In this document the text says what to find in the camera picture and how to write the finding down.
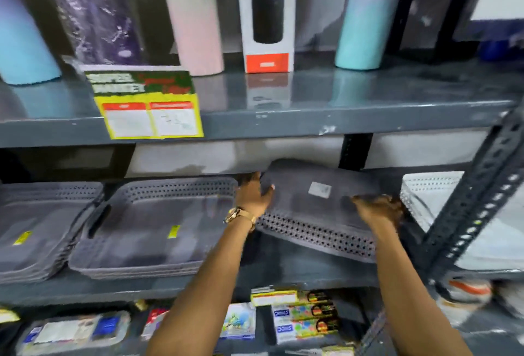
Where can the blue and white picture packet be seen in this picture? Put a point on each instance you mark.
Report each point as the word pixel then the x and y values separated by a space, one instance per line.
pixel 238 322

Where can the grey metal shelving rack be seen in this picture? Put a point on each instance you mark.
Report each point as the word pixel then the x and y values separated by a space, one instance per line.
pixel 286 118

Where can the colourful striped box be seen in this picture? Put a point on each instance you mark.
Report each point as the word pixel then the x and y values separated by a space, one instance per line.
pixel 317 297
pixel 307 331
pixel 305 312

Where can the white perforated basket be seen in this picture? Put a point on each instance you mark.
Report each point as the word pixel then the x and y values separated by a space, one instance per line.
pixel 491 237

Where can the person's left forearm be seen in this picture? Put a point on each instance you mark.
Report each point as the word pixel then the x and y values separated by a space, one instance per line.
pixel 196 306

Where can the purple to blue gradient tumbler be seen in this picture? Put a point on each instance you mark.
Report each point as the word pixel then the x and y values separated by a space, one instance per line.
pixel 22 40

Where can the person's left hand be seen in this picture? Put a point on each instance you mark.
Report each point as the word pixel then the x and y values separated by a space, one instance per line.
pixel 251 196

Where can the yellow and green price tag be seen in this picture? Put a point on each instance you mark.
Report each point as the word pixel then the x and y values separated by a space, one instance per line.
pixel 147 110

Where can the purple glitter tumbler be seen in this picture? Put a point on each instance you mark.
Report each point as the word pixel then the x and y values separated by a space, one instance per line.
pixel 98 20

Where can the red and gray packet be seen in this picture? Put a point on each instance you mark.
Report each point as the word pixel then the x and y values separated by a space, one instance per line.
pixel 154 323

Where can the gold wristwatch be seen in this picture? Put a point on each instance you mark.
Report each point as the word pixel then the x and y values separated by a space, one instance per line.
pixel 239 216

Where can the pink to teal gradient tumbler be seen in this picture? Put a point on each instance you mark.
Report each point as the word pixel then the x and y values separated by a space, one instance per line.
pixel 366 20

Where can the person's right forearm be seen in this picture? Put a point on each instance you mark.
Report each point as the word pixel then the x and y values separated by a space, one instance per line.
pixel 413 298

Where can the white box with dark tumbler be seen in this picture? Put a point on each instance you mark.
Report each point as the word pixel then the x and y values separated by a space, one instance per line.
pixel 268 40

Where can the white jar with orange band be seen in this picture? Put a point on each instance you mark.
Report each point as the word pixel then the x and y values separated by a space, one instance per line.
pixel 466 298

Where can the green to pink gradient tumbler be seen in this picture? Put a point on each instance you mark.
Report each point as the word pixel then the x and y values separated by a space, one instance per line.
pixel 194 20

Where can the clear plastic box blue label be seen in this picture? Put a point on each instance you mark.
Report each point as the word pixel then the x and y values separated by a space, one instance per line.
pixel 73 333

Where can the person's right hand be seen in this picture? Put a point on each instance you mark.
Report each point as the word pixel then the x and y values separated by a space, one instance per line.
pixel 380 210

